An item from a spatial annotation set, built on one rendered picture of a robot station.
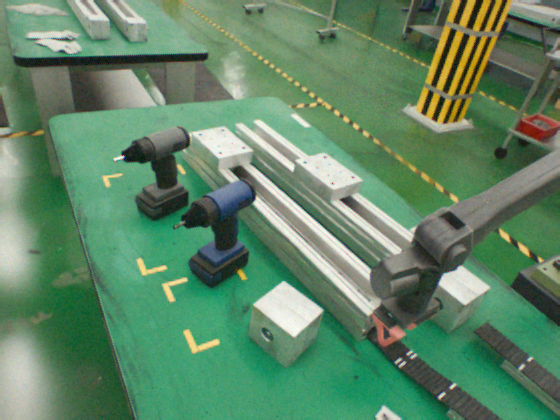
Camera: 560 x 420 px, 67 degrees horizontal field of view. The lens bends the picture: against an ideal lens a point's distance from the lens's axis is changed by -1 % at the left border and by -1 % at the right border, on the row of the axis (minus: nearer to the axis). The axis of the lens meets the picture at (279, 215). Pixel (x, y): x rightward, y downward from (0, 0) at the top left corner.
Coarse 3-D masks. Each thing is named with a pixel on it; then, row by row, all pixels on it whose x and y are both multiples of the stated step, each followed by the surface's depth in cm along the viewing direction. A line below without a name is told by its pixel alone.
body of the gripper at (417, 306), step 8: (400, 296) 77; (408, 296) 75; (416, 296) 74; (424, 296) 73; (384, 304) 77; (392, 304) 77; (400, 304) 77; (408, 304) 75; (416, 304) 75; (424, 304) 75; (432, 304) 79; (392, 312) 76; (400, 312) 76; (408, 312) 76; (416, 312) 76; (424, 312) 77; (400, 320) 75; (408, 320) 75
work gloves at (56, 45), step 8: (40, 32) 209; (48, 32) 210; (56, 32) 212; (64, 32) 213; (72, 32) 214; (40, 40) 200; (48, 40) 201; (56, 40) 203; (56, 48) 195; (64, 48) 194; (72, 48) 195; (80, 48) 200
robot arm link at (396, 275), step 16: (416, 240) 73; (400, 256) 69; (416, 256) 70; (448, 256) 66; (464, 256) 66; (384, 272) 68; (400, 272) 67; (416, 272) 69; (448, 272) 69; (384, 288) 69; (400, 288) 68; (416, 288) 70
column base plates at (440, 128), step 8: (408, 112) 403; (416, 112) 400; (416, 120) 395; (424, 120) 389; (464, 120) 401; (432, 128) 381; (440, 128) 377; (448, 128) 382; (456, 128) 389; (464, 128) 393
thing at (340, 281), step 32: (192, 160) 128; (256, 192) 115; (256, 224) 108; (288, 224) 105; (288, 256) 100; (320, 256) 93; (352, 256) 95; (320, 288) 93; (352, 288) 87; (352, 320) 87
